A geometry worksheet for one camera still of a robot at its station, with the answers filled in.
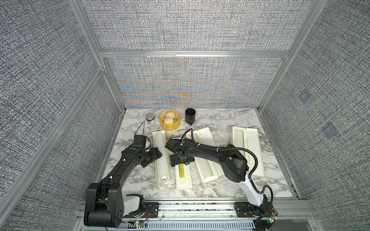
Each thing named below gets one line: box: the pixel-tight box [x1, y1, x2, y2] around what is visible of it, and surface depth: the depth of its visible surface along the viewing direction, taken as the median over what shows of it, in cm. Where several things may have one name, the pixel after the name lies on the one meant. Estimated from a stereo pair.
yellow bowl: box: [158, 108, 181, 131], surface depth 108 cm
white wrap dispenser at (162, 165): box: [152, 129, 172, 182], surface depth 85 cm
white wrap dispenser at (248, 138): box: [231, 126, 265, 177], surface depth 94 cm
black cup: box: [185, 107, 197, 126], surface depth 108 cm
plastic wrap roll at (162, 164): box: [155, 131, 169, 179], surface depth 85 cm
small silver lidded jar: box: [145, 112, 156, 125], surface depth 109 cm
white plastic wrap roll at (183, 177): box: [175, 163, 193, 191], surface depth 83 cm
